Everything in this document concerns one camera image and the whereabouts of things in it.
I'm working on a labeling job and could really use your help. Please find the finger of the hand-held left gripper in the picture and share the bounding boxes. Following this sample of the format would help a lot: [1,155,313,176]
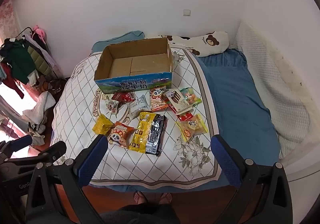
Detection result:
[5,141,67,168]
[0,135,33,158]

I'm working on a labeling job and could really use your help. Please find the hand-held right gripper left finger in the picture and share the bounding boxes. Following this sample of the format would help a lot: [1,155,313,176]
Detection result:
[25,134,109,224]

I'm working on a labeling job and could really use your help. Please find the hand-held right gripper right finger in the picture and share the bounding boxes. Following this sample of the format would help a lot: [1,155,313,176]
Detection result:
[210,134,293,224]

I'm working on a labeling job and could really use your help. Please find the small yellow snack packet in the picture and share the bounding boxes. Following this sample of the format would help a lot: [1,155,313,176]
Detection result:
[92,115,114,136]

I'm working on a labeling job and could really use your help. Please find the orange panda snack packet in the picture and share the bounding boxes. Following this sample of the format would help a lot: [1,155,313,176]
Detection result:
[107,121,135,149]

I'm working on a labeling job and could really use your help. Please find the pale yellow snack packet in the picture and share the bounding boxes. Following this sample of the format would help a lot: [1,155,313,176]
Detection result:
[176,114,209,142]

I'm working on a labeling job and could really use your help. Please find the large yellow black snack bag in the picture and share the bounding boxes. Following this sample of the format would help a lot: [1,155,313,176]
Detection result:
[128,111,167,156]

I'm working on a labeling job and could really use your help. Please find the white snack packet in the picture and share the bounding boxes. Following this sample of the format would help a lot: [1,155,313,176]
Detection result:
[126,95,150,117]

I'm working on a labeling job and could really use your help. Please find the cream biscuit packet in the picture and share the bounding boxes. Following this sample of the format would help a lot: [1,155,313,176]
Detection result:
[165,89,194,114]

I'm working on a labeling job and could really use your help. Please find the orange white panda packet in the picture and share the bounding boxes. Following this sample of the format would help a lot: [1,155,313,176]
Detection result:
[149,88,169,112]

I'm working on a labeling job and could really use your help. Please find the cardboard box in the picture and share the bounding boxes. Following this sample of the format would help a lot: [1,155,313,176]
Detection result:
[94,38,174,94]

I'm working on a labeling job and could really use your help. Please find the white cloth pile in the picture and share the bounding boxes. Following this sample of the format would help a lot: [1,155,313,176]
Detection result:
[22,91,56,124]

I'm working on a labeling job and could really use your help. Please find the blue bedsheet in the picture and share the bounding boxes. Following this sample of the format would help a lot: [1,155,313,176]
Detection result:
[90,47,282,193]

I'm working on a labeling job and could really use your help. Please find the red snack packet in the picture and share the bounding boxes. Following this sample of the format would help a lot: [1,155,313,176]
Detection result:
[165,96,194,122]

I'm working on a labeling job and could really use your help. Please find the small red snack box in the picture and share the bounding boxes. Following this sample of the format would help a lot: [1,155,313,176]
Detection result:
[112,92,135,104]

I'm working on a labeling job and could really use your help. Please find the colourful candy packet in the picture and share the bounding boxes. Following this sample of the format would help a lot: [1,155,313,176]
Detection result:
[180,87,202,107]

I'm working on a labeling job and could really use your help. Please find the person's dark pants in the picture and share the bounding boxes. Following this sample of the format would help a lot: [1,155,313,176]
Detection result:
[100,203,180,224]

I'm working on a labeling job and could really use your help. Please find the white textured blanket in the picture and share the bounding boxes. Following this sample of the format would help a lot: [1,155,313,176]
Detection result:
[229,21,312,159]

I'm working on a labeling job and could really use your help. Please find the black clothes rack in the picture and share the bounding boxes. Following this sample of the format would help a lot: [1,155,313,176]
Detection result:
[15,27,63,79]

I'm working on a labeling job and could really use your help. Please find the bear print pillow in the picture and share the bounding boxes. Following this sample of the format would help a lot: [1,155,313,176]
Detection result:
[145,31,230,57]

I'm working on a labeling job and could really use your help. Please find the teal blanket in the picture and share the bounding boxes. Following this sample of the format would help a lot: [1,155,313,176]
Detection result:
[90,30,145,52]

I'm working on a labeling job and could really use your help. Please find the pink floral curtain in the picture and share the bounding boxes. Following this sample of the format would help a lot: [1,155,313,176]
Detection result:
[0,0,20,39]

